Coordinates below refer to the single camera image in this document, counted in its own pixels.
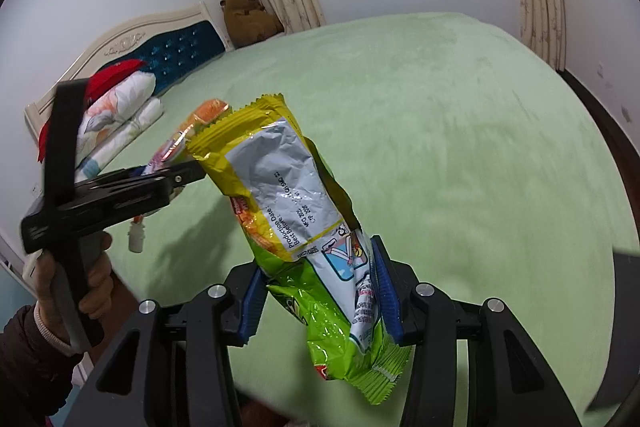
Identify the white floral pillow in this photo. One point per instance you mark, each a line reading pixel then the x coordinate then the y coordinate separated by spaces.
pixel 111 111

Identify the folded white floral quilt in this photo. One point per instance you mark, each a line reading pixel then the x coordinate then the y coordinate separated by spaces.
pixel 146 115

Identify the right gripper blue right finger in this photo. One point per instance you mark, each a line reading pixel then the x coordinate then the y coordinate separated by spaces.
pixel 510 381

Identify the person's left hand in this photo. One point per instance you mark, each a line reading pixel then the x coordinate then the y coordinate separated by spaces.
pixel 95 304

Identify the cream and blue headboard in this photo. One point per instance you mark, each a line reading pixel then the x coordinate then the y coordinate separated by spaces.
pixel 169 44

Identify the light green bed blanket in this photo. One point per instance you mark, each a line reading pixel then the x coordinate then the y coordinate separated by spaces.
pixel 467 154

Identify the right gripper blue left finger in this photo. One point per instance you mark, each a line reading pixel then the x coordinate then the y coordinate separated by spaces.
pixel 169 366

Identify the green yellow snack bag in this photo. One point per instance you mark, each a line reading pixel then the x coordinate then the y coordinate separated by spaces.
pixel 304 236

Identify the orange snack pouch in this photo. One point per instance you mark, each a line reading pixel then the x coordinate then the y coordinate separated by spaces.
pixel 173 151

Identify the brown teddy bear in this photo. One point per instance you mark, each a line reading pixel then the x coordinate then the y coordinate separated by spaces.
pixel 248 22

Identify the white bedside cabinet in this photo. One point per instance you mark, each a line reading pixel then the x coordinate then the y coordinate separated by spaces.
pixel 13 261

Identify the red pillow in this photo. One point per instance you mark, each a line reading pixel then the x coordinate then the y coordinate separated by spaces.
pixel 75 106

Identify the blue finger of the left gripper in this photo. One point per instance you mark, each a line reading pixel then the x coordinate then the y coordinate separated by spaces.
pixel 164 183

